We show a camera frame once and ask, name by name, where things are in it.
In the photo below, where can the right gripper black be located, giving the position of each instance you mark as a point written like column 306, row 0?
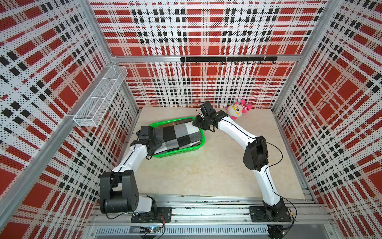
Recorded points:
column 197, row 121

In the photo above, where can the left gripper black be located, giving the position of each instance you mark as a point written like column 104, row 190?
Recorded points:
column 157, row 144

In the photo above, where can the green plastic basket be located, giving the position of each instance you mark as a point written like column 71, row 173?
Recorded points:
column 193, row 148

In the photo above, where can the grey black checked scarf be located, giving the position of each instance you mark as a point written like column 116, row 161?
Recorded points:
column 177, row 137

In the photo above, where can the brown plaid fringed scarf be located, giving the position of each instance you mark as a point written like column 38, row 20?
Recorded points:
column 176, row 122

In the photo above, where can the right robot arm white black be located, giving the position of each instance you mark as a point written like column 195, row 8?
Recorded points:
column 255, row 158

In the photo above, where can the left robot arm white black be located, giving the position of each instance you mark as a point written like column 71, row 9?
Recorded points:
column 118, row 188

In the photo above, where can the pink white plush toy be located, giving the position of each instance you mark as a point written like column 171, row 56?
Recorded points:
column 237, row 109

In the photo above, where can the green circuit board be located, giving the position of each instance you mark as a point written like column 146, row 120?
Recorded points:
column 150, row 230

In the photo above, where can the black hook rail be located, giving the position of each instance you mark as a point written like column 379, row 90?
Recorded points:
column 234, row 59

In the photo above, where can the white wire mesh shelf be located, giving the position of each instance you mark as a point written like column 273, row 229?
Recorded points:
column 92, row 112

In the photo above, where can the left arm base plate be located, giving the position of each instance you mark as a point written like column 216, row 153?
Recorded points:
column 161, row 214

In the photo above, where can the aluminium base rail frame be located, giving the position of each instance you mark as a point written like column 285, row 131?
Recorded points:
column 218, row 217

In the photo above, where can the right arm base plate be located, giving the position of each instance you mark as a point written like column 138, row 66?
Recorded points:
column 262, row 214

